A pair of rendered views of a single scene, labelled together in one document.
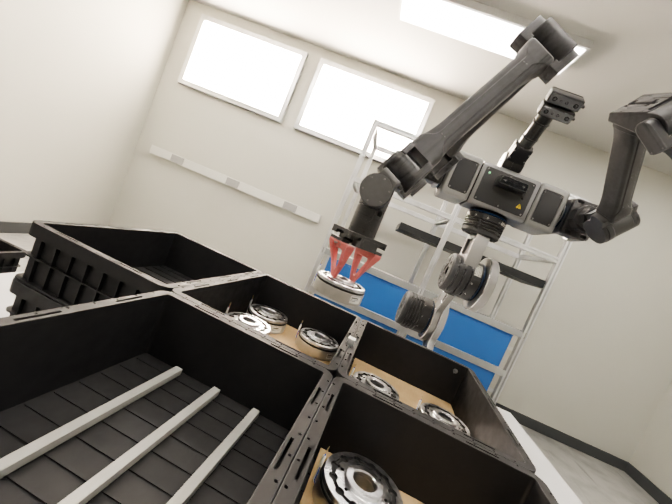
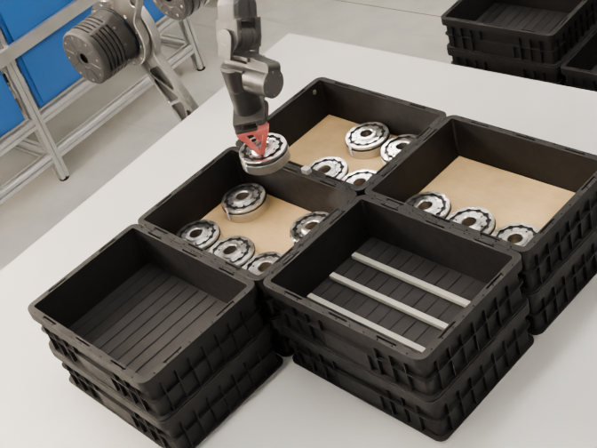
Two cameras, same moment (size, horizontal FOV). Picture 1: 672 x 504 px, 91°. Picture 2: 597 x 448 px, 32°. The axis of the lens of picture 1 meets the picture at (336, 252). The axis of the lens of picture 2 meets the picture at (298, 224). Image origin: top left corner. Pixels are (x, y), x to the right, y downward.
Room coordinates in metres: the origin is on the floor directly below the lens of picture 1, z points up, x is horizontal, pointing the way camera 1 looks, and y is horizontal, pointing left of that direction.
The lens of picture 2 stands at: (-0.67, 1.22, 2.21)
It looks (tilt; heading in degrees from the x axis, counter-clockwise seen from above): 37 degrees down; 316
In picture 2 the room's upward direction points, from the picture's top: 18 degrees counter-clockwise
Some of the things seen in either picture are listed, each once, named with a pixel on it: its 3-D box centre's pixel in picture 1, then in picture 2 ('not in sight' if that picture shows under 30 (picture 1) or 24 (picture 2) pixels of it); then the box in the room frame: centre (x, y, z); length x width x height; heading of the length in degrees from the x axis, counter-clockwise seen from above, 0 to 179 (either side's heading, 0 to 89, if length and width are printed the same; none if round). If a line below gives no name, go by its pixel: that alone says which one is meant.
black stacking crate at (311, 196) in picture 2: (277, 333); (251, 229); (0.69, 0.05, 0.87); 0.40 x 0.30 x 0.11; 171
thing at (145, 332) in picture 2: (163, 277); (147, 318); (0.74, 0.34, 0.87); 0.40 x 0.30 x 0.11; 171
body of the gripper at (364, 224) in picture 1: (364, 225); (246, 100); (0.66, -0.03, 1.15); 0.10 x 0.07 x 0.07; 125
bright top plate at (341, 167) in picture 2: (375, 386); (325, 172); (0.65, -0.18, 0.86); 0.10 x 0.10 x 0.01
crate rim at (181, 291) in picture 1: (286, 312); (245, 212); (0.69, 0.05, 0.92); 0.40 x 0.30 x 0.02; 171
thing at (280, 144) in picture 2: (341, 281); (262, 148); (0.67, -0.03, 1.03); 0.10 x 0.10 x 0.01
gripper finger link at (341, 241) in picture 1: (346, 257); (255, 132); (0.66, -0.02, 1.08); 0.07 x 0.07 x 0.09; 35
